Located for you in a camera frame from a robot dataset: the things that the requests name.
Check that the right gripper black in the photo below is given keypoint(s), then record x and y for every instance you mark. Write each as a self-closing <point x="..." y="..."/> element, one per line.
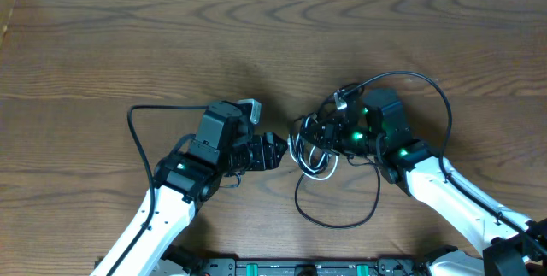
<point x="332" y="128"/>

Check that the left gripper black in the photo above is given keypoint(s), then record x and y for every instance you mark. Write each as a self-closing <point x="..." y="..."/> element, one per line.
<point x="260" y="153"/>

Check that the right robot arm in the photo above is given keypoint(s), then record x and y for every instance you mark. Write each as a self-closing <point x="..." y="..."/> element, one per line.
<point x="508" y="243"/>

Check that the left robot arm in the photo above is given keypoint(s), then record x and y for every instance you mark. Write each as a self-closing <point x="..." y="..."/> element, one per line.
<point x="224" y="145"/>

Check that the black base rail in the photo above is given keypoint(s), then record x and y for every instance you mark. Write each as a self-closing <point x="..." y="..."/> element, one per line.
<point x="307" y="267"/>

